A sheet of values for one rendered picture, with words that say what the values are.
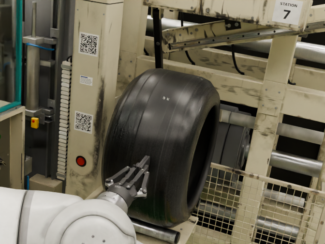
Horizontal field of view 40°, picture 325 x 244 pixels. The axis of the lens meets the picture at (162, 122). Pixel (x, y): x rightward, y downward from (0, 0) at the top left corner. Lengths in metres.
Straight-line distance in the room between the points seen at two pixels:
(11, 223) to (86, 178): 1.25
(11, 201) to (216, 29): 1.42
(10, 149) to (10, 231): 1.25
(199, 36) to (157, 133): 0.60
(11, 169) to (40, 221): 1.28
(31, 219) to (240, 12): 1.29
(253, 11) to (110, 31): 0.51
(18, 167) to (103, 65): 0.51
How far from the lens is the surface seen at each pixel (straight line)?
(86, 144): 1.71
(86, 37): 1.60
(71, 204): 0.54
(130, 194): 1.23
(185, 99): 1.45
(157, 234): 1.65
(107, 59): 1.61
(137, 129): 1.42
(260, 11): 1.67
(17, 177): 1.80
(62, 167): 1.82
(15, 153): 1.76
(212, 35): 1.85
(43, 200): 0.55
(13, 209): 0.54
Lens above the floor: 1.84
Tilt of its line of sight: 20 degrees down
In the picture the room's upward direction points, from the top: 8 degrees clockwise
